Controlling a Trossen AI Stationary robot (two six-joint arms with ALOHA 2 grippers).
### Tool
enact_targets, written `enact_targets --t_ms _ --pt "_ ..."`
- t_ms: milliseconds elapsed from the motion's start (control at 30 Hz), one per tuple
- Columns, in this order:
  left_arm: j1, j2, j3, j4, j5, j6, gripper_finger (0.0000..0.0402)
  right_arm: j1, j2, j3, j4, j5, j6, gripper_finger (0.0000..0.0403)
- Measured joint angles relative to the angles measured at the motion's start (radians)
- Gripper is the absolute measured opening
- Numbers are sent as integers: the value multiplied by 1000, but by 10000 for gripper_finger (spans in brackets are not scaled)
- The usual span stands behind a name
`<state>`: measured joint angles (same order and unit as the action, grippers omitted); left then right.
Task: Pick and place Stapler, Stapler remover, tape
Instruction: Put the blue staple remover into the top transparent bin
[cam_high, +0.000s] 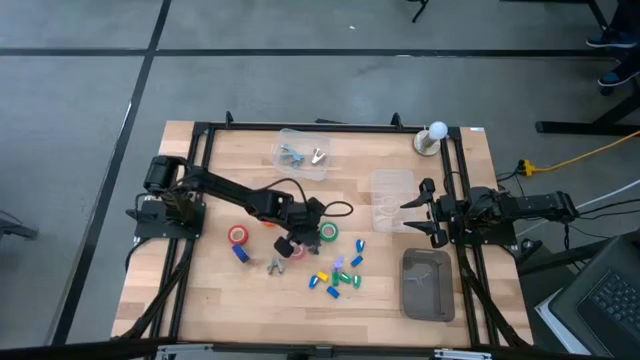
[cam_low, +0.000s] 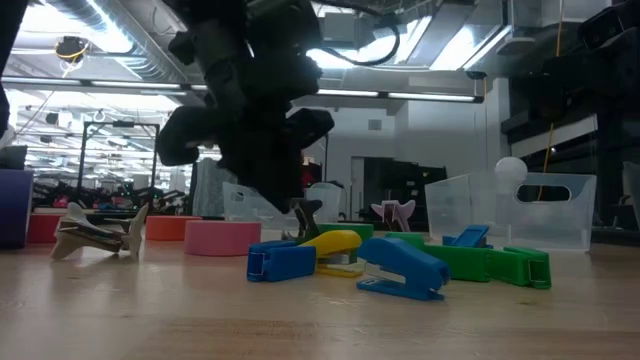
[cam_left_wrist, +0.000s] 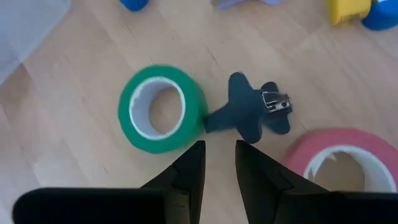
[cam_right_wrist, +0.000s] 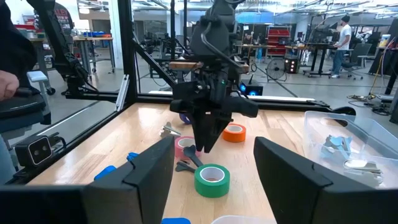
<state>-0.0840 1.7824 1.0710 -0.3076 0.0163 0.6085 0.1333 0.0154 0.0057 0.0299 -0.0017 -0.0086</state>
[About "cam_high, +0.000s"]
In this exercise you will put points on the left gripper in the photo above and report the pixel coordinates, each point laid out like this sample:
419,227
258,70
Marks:
306,220

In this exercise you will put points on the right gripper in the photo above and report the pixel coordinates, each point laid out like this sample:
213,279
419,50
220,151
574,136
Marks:
442,215

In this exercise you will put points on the green tape roll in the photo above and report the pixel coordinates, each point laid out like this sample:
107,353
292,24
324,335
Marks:
321,231

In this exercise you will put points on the pink tape roll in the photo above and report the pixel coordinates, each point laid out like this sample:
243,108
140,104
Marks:
300,256

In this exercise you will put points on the purple staple remover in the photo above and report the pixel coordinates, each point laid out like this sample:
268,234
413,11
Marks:
339,263

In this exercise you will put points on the yellow mini stapler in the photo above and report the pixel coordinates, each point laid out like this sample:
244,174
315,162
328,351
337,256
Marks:
323,276

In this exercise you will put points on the blue mini stapler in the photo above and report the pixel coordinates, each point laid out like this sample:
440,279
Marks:
360,245
333,292
313,282
357,261

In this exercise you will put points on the green mini stapler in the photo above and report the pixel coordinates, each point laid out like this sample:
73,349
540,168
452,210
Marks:
356,282
335,280
345,278

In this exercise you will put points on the clear plastic bin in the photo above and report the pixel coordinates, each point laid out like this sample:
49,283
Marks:
300,137
392,185

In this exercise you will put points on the grey staple remover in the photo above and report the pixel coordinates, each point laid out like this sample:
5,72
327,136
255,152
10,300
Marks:
275,264

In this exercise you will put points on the orange tape roll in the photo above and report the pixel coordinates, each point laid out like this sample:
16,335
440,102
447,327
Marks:
269,224

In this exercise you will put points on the blue tape roll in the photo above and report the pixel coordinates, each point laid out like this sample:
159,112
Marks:
241,255

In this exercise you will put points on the red tape roll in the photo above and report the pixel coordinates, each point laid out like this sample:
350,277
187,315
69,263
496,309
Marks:
230,235

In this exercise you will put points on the grey translucent plastic bin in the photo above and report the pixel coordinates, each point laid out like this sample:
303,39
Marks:
430,300

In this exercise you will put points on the white staple remover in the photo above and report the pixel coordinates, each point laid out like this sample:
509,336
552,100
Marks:
318,156

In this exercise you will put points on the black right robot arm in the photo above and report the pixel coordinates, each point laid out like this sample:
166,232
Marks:
530,202

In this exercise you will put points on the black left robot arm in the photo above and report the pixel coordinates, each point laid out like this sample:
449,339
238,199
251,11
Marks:
225,190

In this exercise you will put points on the white bulb table lamp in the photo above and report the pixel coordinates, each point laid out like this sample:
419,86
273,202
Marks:
437,130

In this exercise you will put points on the yellow black power plug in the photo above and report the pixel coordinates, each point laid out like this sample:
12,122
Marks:
525,167

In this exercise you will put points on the black stand bar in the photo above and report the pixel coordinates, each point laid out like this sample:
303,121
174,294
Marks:
560,257

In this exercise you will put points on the black desk leg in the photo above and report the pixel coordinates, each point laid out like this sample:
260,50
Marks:
575,128

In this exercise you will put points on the black stand leg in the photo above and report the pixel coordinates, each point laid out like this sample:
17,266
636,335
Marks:
419,12

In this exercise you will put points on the dark grey laptop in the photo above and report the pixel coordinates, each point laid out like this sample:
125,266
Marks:
610,300

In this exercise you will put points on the person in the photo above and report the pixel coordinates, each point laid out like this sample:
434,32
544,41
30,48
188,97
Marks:
612,40

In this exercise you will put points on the black gantry bar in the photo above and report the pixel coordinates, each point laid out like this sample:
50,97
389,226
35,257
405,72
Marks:
75,350

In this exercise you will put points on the black chair base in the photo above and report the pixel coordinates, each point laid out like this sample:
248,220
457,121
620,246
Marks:
15,229

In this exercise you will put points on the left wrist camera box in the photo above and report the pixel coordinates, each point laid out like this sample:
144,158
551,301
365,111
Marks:
284,247

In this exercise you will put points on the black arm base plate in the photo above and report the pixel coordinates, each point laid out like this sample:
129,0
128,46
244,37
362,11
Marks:
150,225
500,237

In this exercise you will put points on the black frame clamp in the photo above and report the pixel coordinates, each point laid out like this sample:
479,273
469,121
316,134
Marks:
229,118
396,119

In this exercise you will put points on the silver aluminium bracket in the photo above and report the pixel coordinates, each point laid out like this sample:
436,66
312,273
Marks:
460,355
185,352

